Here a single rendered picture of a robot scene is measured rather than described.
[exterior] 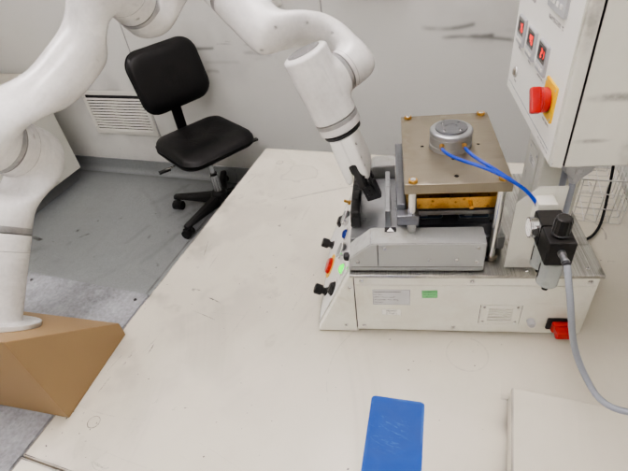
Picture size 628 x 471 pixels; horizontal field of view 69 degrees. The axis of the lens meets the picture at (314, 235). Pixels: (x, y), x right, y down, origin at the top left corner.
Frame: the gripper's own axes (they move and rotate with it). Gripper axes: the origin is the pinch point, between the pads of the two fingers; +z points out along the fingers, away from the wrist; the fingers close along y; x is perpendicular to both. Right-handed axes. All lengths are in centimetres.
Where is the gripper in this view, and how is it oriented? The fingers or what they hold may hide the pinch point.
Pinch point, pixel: (371, 190)
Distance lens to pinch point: 97.6
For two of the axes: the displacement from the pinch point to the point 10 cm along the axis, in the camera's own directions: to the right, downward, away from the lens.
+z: 4.4, 7.2, 5.3
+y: -1.2, 6.4, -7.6
